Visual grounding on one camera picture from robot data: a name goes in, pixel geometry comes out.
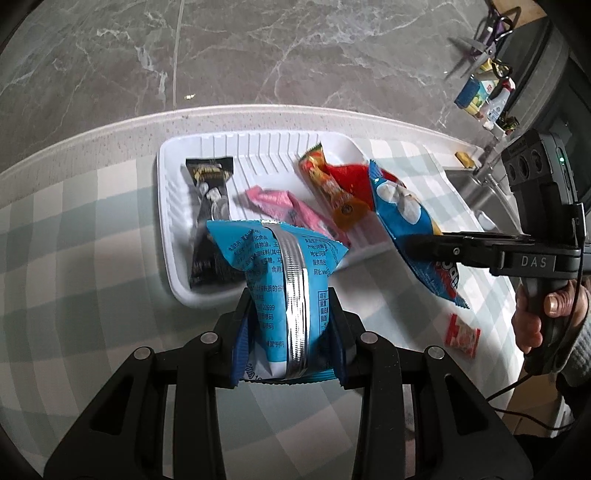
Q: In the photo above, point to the long orange snack packet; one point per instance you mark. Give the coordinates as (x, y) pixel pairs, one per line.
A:
(330, 189)

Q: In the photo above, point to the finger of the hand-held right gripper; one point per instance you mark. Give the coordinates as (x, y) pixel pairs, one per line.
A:
(443, 244)

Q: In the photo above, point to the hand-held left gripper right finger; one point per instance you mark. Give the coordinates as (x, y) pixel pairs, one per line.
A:
(339, 344)

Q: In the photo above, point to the stainless steel sink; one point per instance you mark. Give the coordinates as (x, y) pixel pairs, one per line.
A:
(485, 203)

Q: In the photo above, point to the small red white candy packet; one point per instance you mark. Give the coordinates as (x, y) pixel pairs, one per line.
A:
(461, 334)

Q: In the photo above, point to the large red snack packet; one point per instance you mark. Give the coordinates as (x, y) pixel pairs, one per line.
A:
(351, 177)

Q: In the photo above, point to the person's right forearm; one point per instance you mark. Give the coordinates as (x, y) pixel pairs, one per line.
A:
(579, 360)

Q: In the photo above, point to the blue cookie packet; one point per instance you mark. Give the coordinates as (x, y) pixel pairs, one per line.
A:
(397, 203)

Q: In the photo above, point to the white plastic tray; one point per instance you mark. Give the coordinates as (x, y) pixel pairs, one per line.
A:
(258, 152)

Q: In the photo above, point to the metal faucet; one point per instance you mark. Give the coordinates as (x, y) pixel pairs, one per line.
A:
(487, 164)

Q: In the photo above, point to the metal kitchen scissors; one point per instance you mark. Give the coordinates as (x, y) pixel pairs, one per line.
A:
(475, 46)

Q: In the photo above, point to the pink snack packet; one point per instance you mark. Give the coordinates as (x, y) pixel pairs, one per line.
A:
(277, 201)

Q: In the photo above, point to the yellow sponge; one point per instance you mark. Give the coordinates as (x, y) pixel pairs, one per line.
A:
(465, 159)

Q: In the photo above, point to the white spray bottle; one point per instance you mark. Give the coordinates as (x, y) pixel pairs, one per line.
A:
(498, 101)

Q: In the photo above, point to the light blue snack packet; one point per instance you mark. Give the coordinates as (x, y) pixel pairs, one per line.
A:
(263, 258)

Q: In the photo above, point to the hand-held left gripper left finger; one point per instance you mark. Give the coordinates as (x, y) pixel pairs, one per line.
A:
(240, 332)

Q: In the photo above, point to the person's right hand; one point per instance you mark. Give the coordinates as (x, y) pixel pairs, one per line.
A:
(528, 323)

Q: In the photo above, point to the green white checked cloth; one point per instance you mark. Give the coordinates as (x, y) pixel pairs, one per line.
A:
(92, 258)

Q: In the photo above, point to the black snack packet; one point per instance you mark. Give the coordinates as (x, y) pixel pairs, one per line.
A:
(210, 194)

